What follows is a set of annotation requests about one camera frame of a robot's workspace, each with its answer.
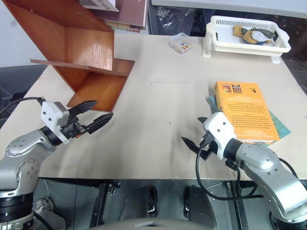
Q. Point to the black table frame leg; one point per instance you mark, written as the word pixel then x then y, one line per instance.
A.
pixel 100 203

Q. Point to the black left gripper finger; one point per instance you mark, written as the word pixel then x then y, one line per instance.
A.
pixel 100 122
pixel 82 107

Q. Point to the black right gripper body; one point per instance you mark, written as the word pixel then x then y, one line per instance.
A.
pixel 207 147

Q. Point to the brown wooden bookshelf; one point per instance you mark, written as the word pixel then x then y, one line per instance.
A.
pixel 91 50

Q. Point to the white plastic basket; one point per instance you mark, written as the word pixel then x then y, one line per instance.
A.
pixel 242 48

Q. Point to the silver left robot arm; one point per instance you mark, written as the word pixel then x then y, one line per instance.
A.
pixel 21 153

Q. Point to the maroon book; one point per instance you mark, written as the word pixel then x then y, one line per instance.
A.
pixel 130 12

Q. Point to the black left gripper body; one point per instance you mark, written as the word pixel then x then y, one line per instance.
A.
pixel 72 129

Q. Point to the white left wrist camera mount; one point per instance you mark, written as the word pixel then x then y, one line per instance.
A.
pixel 51 112

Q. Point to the dark rounded shape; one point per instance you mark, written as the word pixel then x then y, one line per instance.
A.
pixel 199 203
pixel 151 201

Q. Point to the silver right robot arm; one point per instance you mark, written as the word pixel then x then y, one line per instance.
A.
pixel 263 165

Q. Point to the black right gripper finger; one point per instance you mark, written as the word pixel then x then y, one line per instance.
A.
pixel 192 145
pixel 203 119

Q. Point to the teal book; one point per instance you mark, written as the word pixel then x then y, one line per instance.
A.
pixel 280 125

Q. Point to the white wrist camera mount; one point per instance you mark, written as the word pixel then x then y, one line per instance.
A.
pixel 220 131
pixel 51 112

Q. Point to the clear plastic box of bits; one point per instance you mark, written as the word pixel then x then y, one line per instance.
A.
pixel 180 44

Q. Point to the cloths in basket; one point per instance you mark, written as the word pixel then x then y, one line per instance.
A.
pixel 251 36

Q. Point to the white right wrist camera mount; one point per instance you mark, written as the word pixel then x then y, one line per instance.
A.
pixel 220 131

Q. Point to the orange book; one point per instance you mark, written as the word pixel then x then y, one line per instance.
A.
pixel 247 107

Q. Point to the grey sneaker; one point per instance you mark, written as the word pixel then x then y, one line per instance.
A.
pixel 44 206

